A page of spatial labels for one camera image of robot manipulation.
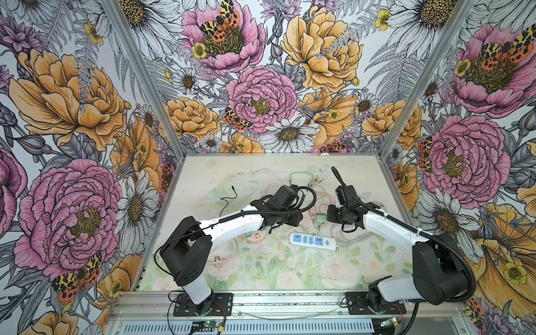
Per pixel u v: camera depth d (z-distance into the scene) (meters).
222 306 0.74
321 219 0.92
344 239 0.90
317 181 1.12
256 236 0.87
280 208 0.65
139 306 0.76
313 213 0.96
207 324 0.71
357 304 0.74
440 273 0.43
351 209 0.69
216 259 0.83
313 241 0.87
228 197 1.04
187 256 0.45
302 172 1.15
